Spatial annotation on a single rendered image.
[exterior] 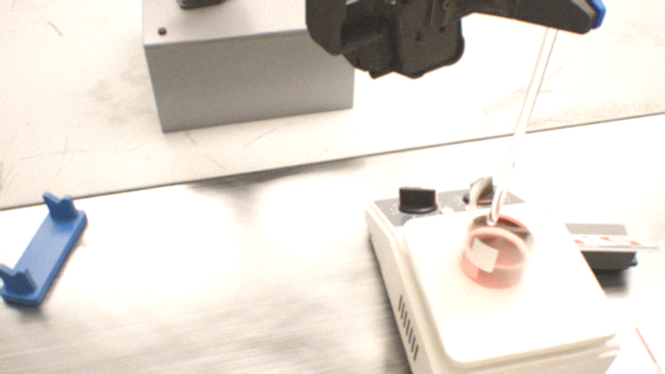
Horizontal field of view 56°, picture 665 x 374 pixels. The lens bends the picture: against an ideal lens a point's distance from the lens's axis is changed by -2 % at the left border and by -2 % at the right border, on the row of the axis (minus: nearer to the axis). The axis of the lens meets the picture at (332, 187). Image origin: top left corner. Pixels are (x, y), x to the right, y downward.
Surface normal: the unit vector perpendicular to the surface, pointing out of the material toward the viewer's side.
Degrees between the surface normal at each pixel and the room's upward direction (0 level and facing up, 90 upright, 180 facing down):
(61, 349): 0
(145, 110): 0
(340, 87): 90
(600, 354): 0
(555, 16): 90
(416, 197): 66
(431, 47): 72
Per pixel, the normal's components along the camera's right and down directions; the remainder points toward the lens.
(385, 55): 0.52, 0.36
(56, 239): 0.02, -0.70
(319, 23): -0.81, 0.41
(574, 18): -0.62, 0.56
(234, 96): 0.22, 0.70
